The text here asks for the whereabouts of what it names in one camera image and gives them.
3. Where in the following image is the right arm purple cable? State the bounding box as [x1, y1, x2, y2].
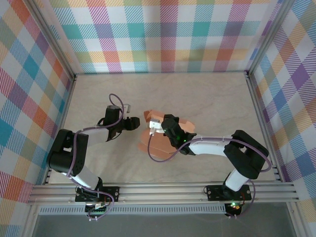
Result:
[147, 133, 272, 219]

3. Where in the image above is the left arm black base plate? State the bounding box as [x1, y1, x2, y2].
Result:
[75, 186, 120, 203]

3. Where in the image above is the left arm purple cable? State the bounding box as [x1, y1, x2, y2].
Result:
[67, 93, 124, 221]

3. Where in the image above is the aluminium frame post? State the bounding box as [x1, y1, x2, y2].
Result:
[24, 0, 77, 82]
[245, 0, 297, 77]

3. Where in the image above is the pink paper box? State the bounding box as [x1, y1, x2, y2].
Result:
[137, 109, 197, 161]

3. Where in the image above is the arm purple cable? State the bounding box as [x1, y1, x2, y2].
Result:
[147, 133, 272, 219]
[67, 93, 124, 221]

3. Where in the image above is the aluminium frame rail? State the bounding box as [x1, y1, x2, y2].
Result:
[27, 182, 301, 205]

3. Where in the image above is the slotted grey cable duct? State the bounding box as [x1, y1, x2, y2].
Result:
[38, 206, 228, 215]

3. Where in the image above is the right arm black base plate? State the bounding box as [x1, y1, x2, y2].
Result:
[206, 184, 252, 201]

